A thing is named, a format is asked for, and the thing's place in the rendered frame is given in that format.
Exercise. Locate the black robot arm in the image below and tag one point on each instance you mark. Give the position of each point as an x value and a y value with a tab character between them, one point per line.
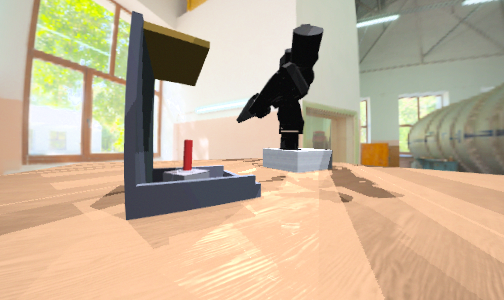
304	54

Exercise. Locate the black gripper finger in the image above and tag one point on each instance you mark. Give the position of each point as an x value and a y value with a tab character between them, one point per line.
245	114
275	91

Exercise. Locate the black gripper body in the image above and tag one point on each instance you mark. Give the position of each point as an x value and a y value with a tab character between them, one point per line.
294	81

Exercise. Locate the dark red peg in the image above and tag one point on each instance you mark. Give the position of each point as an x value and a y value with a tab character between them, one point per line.
187	155

